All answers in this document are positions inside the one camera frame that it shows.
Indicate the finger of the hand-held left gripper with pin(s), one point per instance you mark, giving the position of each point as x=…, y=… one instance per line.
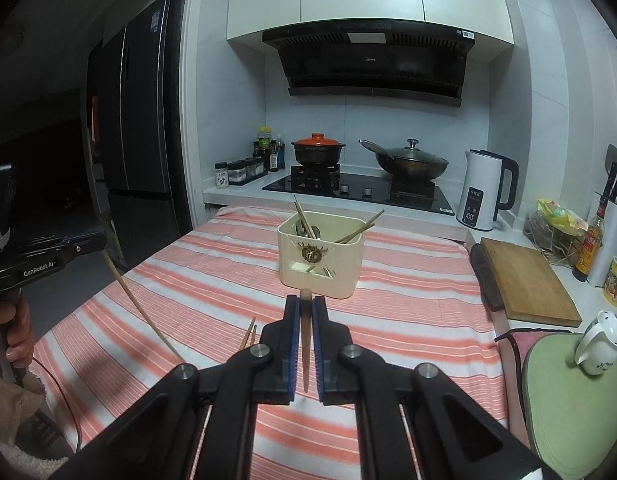
x=86, y=246

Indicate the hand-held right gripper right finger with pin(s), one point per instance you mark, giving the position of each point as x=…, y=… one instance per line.
x=319, y=360

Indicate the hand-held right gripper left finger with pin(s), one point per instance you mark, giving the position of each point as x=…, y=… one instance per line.
x=291, y=360

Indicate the wooden chopstick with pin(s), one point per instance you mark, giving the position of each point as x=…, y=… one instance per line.
x=138, y=310
x=246, y=335
x=305, y=340
x=253, y=337
x=361, y=225
x=304, y=222
x=356, y=234
x=299, y=215

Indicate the cream utensil holder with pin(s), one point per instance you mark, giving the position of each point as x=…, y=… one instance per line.
x=333, y=275

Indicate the person's left forearm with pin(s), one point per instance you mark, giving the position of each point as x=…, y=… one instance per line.
x=11, y=410

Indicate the person's left hand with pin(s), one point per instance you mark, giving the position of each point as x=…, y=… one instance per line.
x=21, y=332

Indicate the pink white striped tablecloth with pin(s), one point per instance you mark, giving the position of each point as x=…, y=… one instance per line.
x=413, y=320

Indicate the dark refrigerator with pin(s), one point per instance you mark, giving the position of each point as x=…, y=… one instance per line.
x=133, y=135

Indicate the metal spoon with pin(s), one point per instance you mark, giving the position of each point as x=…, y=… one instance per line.
x=314, y=232

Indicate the black lid seasoning jar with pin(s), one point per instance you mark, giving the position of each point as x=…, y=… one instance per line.
x=221, y=176

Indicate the glass spice jar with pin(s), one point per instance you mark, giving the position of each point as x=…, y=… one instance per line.
x=259, y=165
x=250, y=167
x=242, y=170
x=233, y=172

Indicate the black gas cooktop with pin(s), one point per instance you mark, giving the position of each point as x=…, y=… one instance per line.
x=358, y=187

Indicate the dark sauce bottle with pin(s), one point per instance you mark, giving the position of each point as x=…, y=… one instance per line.
x=274, y=157
x=257, y=151

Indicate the pink cloth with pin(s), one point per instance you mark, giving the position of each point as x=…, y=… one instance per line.
x=518, y=375

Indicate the black clay pot orange lid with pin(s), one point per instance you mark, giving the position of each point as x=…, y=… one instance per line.
x=318, y=152

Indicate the blue label bottle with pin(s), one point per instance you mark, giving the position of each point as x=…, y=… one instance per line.
x=280, y=152

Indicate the wok with glass lid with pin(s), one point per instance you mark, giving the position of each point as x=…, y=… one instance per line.
x=413, y=162

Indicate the wooden cutting board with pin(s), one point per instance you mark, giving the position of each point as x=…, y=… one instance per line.
x=528, y=282

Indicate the white electric kettle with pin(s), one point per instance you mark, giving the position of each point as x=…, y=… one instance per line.
x=481, y=195

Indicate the green seat cushion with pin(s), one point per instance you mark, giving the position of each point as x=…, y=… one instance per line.
x=578, y=420

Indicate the white teapot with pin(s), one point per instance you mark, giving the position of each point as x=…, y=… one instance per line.
x=600, y=342

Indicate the red label sauce bottle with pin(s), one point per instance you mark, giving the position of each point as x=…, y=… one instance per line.
x=588, y=250

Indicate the black range hood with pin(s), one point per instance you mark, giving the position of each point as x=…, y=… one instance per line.
x=368, y=65

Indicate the white knife block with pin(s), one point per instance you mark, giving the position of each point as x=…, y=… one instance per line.
x=610, y=240

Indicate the grey spatula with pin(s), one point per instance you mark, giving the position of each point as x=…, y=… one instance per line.
x=613, y=157

